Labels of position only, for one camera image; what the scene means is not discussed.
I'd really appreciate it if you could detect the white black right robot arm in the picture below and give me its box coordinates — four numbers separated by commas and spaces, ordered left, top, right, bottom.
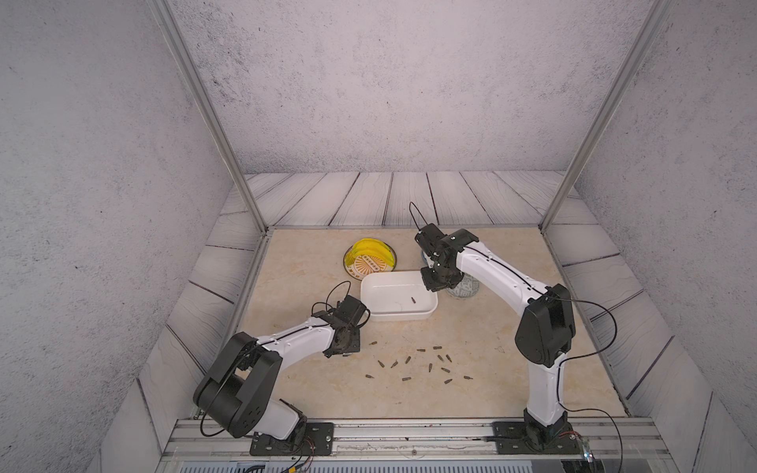
415, 224, 576, 453

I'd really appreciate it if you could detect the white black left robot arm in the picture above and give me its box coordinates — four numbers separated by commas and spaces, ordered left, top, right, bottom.
192, 305, 370, 445

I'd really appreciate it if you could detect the white plastic storage box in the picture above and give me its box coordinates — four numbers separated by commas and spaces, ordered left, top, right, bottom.
360, 270, 439, 321

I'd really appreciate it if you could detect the yellow banana bunch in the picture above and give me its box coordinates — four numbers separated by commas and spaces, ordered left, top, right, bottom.
345, 238, 396, 268

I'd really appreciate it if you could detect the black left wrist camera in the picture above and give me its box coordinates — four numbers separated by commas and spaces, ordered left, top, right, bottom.
336, 295, 368, 328

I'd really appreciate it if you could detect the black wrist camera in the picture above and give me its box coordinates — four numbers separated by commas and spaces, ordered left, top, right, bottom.
414, 223, 446, 256
336, 295, 368, 328

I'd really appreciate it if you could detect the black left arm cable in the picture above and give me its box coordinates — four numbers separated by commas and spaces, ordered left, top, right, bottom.
310, 280, 373, 330

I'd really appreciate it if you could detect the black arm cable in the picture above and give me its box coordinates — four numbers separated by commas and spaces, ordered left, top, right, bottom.
310, 280, 373, 330
555, 294, 625, 473

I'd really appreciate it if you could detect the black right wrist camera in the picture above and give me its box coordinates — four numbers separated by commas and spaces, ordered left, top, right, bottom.
414, 223, 446, 256

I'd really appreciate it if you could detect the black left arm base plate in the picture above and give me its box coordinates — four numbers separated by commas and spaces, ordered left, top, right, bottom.
250, 421, 335, 456

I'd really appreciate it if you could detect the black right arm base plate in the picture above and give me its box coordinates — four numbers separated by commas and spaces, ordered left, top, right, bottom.
485, 419, 584, 455

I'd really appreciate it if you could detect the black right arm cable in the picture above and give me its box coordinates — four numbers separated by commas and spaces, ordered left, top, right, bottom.
555, 294, 625, 473

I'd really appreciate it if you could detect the aluminium front rail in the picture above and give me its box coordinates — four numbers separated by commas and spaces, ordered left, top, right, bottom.
159, 417, 677, 472

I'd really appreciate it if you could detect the aluminium frame post right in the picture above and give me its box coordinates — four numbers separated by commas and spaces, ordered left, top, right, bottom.
538, 0, 673, 236

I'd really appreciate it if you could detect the aluminium frame post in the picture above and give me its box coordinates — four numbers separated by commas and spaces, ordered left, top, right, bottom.
147, 0, 268, 234
538, 0, 673, 236

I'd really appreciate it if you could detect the aluminium frame post left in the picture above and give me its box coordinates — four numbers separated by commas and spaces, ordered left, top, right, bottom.
147, 0, 268, 234

